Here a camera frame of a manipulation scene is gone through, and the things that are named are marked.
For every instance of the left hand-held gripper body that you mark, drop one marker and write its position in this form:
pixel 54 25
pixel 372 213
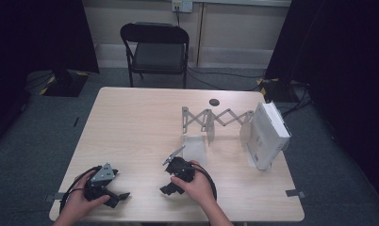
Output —
pixel 102 175

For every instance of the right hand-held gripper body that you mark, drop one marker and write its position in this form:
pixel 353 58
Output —
pixel 179 168

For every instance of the white expandable book rack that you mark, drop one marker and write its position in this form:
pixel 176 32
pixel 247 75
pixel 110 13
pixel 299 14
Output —
pixel 209 119

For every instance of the person's right hand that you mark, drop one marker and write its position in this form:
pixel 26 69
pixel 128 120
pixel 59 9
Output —
pixel 198 188

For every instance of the person's left hand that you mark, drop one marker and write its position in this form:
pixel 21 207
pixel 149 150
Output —
pixel 76 201

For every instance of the grey tape strip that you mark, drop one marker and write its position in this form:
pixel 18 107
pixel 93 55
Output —
pixel 295 193
pixel 54 197

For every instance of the small black floor object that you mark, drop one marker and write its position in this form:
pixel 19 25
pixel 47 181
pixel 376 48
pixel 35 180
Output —
pixel 76 121

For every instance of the black stand base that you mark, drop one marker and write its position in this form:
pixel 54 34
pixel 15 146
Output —
pixel 280 89
pixel 63 83

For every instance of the black folding chair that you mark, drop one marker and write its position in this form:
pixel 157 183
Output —
pixel 156 53

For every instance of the dark curtain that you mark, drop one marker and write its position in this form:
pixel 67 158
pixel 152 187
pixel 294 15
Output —
pixel 341 62
pixel 36 37

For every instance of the white wall socket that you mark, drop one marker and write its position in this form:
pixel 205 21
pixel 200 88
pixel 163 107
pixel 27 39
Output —
pixel 182 5

